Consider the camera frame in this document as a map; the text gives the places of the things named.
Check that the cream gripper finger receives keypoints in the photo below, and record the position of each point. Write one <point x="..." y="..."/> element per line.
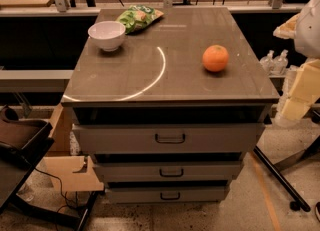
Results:
<point x="287" y="30"/>
<point x="304" y="92"/>

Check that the orange fruit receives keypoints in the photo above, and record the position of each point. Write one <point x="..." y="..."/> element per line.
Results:
<point x="215" y="58"/>

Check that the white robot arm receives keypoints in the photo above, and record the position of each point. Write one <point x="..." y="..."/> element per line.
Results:
<point x="304" y="29"/>

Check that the white bowl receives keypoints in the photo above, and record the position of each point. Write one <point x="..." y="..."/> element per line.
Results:
<point x="107" y="35"/>

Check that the clear plastic bottle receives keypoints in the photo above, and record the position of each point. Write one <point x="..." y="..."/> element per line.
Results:
<point x="266" y="61"/>
<point x="279" y="63"/>

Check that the black metal stand leg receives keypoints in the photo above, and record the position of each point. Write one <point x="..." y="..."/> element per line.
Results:
<point x="297" y="203"/>

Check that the top grey drawer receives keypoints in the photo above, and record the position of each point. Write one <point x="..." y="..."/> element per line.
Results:
<point x="167" y="139"/>

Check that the grey drawer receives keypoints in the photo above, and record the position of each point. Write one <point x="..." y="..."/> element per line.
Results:
<point x="167" y="139"/>
<point x="168" y="171"/>
<point x="166" y="195"/>

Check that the grey drawer cabinet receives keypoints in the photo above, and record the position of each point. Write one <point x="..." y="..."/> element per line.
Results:
<point x="157" y="78"/>

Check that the green chip bag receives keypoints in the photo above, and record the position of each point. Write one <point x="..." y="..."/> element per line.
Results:
<point x="138" y="17"/>

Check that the middle grey drawer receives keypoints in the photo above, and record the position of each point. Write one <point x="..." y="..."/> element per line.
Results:
<point x="168" y="171"/>

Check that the bottom grey drawer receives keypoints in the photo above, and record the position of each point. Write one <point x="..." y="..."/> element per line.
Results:
<point x="166" y="195"/>

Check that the cardboard box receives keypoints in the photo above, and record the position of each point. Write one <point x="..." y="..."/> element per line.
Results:
<point x="75" y="171"/>

